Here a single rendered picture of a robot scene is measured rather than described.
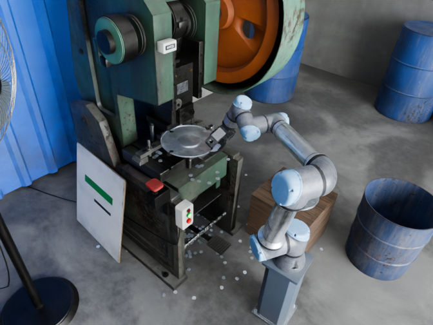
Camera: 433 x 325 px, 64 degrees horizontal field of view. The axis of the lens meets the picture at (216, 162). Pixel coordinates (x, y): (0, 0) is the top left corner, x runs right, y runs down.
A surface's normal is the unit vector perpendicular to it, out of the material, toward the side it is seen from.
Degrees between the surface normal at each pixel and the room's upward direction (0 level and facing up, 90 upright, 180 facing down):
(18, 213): 0
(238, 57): 90
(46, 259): 0
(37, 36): 90
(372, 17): 90
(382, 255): 92
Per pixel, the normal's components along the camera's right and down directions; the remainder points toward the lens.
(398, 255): -0.16, 0.62
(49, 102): 0.76, 0.42
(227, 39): -0.65, 0.44
